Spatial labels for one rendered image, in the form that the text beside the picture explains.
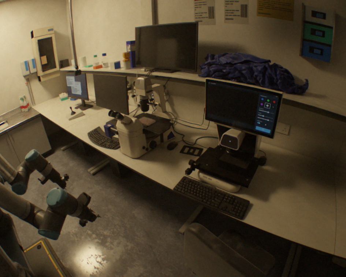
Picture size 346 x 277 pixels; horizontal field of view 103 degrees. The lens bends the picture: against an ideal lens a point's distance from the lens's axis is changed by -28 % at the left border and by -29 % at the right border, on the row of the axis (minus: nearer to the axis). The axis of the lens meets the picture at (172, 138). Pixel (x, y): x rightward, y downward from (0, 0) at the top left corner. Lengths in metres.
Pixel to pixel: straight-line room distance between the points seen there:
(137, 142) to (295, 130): 1.23
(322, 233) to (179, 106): 1.64
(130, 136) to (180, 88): 0.80
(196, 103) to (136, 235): 1.36
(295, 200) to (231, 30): 1.38
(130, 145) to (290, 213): 1.13
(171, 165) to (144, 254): 0.85
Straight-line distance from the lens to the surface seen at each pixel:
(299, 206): 1.25
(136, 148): 1.39
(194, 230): 0.73
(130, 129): 1.32
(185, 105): 1.92
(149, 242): 1.82
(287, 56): 1.65
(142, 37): 1.96
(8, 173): 1.13
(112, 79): 1.79
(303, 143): 1.69
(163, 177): 1.24
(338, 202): 1.45
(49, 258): 1.64
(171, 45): 1.73
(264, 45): 1.67
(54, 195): 0.83
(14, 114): 3.68
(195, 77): 1.51
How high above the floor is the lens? 1.58
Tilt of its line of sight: 30 degrees down
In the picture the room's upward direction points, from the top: 2 degrees counter-clockwise
